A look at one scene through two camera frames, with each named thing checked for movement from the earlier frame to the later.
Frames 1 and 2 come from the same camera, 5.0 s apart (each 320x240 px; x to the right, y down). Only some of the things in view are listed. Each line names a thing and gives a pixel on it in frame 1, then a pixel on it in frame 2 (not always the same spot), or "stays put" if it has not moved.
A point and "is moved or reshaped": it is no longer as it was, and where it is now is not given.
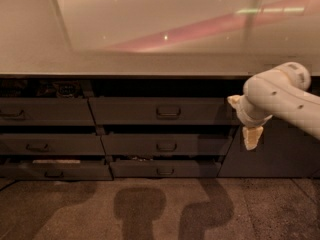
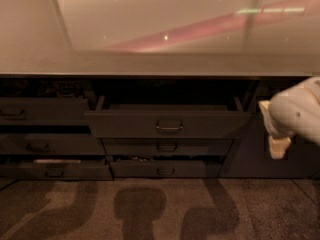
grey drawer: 165,169 stays put
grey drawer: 45,111 stays put
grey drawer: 51,144 stays put
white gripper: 245,116 to 292,114
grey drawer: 55,172 stays put
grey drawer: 163,110 is moved or reshaped
